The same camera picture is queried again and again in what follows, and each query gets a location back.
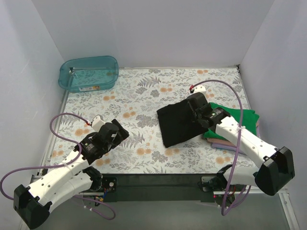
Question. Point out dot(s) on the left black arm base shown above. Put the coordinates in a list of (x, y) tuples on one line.
[(105, 184)]

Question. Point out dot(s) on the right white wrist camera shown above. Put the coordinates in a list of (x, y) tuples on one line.
[(197, 89)]

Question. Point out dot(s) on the lilac folded t shirt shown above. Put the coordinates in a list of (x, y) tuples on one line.
[(223, 147)]

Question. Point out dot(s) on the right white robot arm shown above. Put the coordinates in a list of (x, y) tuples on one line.
[(274, 167)]

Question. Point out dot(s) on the green folded t shirt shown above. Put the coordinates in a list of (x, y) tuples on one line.
[(250, 119)]

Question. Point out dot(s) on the black t shirt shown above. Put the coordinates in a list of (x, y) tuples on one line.
[(178, 124)]

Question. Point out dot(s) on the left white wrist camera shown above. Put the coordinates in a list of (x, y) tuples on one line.
[(96, 123)]

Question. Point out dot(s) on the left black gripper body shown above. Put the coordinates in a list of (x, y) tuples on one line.
[(121, 131)]

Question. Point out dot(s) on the floral table mat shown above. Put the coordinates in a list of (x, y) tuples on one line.
[(134, 101)]

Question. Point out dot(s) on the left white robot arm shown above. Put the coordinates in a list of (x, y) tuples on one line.
[(35, 202)]

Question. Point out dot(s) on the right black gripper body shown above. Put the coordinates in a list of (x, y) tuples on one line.
[(194, 104)]

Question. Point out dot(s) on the aluminium frame rail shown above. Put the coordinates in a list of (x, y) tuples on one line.
[(158, 187)]

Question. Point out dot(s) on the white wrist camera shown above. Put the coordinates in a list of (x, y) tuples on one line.
[(197, 89), (96, 123)]

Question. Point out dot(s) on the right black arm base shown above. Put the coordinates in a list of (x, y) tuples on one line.
[(212, 183)]

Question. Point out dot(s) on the teal plastic bin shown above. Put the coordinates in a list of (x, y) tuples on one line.
[(88, 74)]

